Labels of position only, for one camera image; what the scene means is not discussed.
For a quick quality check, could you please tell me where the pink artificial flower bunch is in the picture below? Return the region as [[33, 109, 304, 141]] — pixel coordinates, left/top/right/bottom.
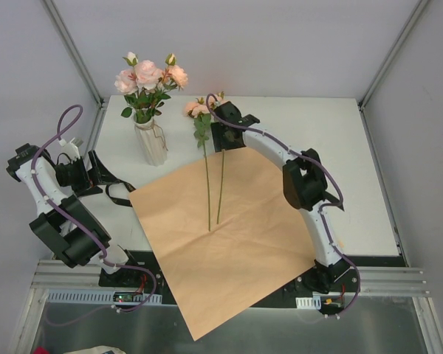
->
[[185, 99, 212, 232]]

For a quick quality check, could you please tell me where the green and orange wrapping paper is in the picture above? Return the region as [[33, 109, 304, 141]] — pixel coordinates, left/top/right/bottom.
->
[[129, 147, 315, 339]]

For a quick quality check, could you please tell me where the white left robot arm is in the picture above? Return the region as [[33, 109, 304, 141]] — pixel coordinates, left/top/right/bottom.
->
[[7, 143, 142, 287]]

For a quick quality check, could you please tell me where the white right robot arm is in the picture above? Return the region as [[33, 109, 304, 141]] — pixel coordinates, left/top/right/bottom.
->
[[211, 102, 348, 294]]

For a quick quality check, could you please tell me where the white ribbed ceramic vase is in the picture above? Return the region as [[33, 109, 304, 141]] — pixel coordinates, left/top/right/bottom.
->
[[134, 118, 168, 166]]

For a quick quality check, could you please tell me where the beige cloth at bottom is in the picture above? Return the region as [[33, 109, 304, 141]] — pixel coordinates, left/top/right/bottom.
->
[[65, 345, 126, 354]]

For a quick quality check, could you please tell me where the red object at bottom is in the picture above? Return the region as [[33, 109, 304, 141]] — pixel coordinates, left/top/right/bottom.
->
[[32, 346, 52, 354]]

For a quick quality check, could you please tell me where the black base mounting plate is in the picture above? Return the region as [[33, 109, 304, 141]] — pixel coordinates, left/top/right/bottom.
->
[[98, 251, 360, 308]]

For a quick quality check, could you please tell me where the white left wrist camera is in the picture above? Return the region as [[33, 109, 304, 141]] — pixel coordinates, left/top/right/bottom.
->
[[58, 137, 83, 161]]

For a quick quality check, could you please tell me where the left white cable duct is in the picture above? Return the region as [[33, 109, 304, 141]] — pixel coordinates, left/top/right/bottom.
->
[[47, 289, 162, 306]]

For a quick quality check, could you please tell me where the white cable duct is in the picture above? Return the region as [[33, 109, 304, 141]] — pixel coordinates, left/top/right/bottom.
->
[[295, 294, 344, 310], [47, 289, 162, 306]]

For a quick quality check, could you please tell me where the right aluminium corner post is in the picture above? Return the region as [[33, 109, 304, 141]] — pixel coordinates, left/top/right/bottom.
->
[[357, 0, 435, 110]]

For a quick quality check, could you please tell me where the aluminium corner post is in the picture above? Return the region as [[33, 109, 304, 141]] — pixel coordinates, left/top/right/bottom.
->
[[40, 0, 105, 108], [357, 0, 435, 110]]

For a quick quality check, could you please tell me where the left aluminium corner post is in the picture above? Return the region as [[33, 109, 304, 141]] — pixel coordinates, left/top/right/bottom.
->
[[40, 0, 105, 108]]

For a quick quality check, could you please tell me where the right white cable duct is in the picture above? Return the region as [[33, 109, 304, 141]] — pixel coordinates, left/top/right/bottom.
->
[[295, 294, 344, 310]]

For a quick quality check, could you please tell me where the aluminium frame rail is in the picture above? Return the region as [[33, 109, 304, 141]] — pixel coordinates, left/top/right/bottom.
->
[[31, 260, 431, 297]]

